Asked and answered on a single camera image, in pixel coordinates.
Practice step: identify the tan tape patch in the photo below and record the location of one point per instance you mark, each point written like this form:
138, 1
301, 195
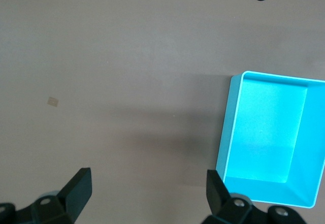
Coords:
53, 101

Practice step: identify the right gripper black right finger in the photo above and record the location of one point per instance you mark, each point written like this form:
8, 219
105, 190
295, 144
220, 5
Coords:
215, 191

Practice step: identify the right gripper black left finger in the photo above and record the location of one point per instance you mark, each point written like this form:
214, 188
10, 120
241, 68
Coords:
78, 191

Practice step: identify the cyan plastic bin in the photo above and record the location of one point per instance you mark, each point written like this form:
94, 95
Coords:
264, 137

